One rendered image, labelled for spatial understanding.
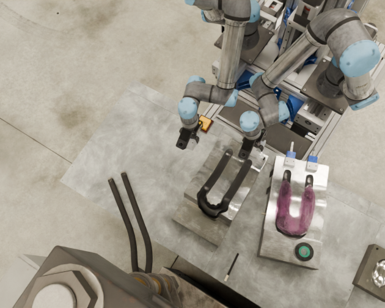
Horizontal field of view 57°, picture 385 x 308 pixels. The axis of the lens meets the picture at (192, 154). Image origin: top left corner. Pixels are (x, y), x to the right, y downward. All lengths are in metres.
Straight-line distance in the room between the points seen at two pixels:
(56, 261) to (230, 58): 1.01
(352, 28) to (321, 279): 1.11
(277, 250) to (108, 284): 1.18
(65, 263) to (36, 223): 2.31
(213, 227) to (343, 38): 0.99
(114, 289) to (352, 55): 0.94
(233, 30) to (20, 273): 1.07
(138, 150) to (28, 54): 1.89
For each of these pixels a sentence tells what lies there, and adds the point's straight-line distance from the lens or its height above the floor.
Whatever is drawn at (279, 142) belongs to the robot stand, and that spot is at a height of 0.21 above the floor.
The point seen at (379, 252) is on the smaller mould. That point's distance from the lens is 1.85.
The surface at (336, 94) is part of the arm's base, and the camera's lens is 1.79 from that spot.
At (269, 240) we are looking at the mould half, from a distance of 1.68.
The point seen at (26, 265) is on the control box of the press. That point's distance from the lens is 1.23.
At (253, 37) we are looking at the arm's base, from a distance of 1.84.
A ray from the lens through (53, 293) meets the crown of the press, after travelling 0.55.
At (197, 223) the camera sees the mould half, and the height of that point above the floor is 0.86.
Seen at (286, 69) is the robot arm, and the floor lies 1.40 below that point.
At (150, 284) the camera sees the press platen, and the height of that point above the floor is 1.54.
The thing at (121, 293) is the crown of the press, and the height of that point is 2.00.
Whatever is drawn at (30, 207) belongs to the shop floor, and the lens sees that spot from 2.95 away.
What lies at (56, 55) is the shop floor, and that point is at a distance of 3.43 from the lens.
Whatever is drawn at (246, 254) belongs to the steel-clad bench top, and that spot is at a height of 0.80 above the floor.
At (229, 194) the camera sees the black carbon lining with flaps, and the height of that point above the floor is 0.91.
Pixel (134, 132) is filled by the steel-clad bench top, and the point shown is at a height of 0.80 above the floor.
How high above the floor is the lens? 2.56
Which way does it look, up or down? 71 degrees down
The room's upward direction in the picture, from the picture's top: 11 degrees counter-clockwise
